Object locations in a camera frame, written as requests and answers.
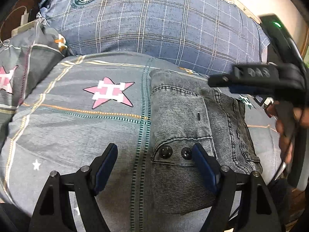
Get person right hand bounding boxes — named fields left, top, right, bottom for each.
left=266, top=101, right=308, bottom=164

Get grey washed denim pants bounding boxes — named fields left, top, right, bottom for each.
left=150, top=69, right=262, bottom=214

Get brown wooden headboard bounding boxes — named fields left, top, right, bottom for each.
left=1, top=0, right=38, bottom=41

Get grey star-print bed sheet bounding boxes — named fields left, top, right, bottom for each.
left=1, top=52, right=281, bottom=231

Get white charging cable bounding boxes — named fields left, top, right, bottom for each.
left=0, top=5, right=27, bottom=49

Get small black display device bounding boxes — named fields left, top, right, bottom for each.
left=254, top=95, right=267, bottom=106

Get grey star-print pillow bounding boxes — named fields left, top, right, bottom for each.
left=1, top=21, right=69, bottom=147

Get beige power strip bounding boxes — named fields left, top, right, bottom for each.
left=11, top=19, right=41, bottom=37

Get blue plaid duvet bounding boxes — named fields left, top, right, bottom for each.
left=38, top=0, right=270, bottom=75

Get white phone charger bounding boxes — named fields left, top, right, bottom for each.
left=20, top=10, right=29, bottom=26

